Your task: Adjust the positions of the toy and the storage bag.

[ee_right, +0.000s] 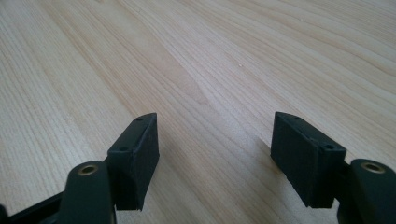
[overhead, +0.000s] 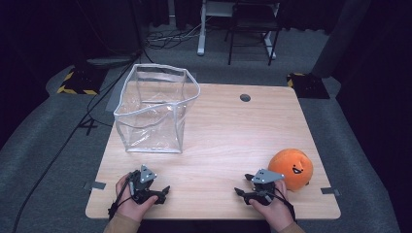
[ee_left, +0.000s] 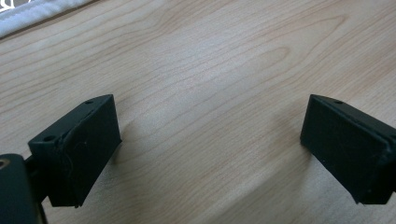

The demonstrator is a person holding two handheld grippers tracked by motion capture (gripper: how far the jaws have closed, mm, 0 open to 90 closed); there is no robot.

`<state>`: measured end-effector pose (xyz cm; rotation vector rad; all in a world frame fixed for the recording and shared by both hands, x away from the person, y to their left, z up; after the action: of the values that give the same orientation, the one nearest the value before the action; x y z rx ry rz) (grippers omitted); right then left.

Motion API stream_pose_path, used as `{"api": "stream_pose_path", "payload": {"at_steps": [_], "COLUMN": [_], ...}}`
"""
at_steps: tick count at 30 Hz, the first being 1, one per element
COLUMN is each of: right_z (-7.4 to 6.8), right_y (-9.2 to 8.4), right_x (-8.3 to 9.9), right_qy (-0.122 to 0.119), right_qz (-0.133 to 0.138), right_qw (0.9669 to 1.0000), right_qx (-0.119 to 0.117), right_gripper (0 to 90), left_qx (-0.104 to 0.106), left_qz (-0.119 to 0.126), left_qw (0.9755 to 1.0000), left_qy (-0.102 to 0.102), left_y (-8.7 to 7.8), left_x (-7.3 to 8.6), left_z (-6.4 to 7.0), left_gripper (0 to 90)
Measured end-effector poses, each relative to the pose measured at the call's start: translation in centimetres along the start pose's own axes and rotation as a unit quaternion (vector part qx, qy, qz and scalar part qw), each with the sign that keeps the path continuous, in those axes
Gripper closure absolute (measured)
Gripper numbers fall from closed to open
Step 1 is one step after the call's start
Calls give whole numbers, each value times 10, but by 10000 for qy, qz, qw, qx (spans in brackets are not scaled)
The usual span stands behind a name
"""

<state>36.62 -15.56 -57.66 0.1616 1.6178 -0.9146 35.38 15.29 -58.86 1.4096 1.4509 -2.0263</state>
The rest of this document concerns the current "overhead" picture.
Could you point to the clear plastic storage bag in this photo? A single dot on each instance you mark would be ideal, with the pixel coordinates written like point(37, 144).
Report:
point(155, 110)

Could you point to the person's left hand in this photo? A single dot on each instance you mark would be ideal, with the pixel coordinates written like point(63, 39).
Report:
point(130, 207)

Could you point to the orange round plush toy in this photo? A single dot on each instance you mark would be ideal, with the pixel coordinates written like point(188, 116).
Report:
point(291, 168)

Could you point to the black yellow striped base plate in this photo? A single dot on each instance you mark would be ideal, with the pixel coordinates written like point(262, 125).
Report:
point(81, 82)
point(307, 85)

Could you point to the black metal chair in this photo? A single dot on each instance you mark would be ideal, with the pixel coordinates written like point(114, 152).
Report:
point(254, 26)

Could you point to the white desk frame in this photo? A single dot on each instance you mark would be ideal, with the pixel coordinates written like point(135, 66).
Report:
point(201, 32)

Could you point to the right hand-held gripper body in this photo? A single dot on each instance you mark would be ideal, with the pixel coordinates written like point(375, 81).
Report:
point(264, 184)

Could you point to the grey curtain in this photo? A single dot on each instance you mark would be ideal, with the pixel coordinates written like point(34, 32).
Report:
point(343, 35)

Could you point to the grey tape piece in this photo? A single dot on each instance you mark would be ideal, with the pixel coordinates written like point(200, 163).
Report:
point(330, 191)
point(97, 185)

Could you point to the person's right hand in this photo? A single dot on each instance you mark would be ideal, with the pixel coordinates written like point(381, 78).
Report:
point(275, 210)

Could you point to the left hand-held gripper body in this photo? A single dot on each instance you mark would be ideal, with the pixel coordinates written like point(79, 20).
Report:
point(142, 187)

